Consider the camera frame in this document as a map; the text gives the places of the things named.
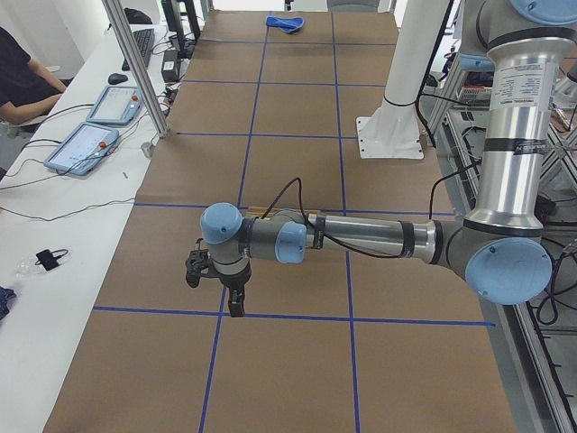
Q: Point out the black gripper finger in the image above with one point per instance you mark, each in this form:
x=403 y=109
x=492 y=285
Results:
x=236 y=303

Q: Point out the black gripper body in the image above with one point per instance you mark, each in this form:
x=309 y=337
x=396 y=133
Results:
x=233 y=280

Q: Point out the blue towel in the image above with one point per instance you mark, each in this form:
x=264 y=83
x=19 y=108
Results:
x=286 y=25

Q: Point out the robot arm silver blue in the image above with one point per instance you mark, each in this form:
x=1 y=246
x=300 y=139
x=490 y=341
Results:
x=496 y=249

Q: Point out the wooden towel rack white base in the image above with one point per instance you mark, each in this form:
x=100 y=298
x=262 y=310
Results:
x=281 y=214

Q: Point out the lower teach pendant tablet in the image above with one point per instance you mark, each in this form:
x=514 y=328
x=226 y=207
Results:
x=82 y=150

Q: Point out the teach pendant tablet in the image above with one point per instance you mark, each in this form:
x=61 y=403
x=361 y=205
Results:
x=82 y=150
x=116 y=105

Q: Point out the upper teach pendant tablet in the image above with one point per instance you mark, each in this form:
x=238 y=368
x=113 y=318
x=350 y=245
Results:
x=116 y=105

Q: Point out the black power adapter brick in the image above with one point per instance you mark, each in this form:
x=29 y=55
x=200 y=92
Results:
x=170 y=67

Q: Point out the black computer mouse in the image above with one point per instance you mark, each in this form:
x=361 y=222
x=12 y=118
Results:
x=116 y=78

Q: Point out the black keyboard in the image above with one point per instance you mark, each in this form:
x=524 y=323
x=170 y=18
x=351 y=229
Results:
x=144 y=40

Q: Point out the person in black shirt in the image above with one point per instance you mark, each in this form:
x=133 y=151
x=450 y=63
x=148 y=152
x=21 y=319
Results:
x=28 y=89

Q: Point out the small black dongle with cable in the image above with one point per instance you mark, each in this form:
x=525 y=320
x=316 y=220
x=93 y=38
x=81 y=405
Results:
x=51 y=259

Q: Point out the white camera post with base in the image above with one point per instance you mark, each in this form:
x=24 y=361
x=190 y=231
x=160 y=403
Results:
x=392 y=132

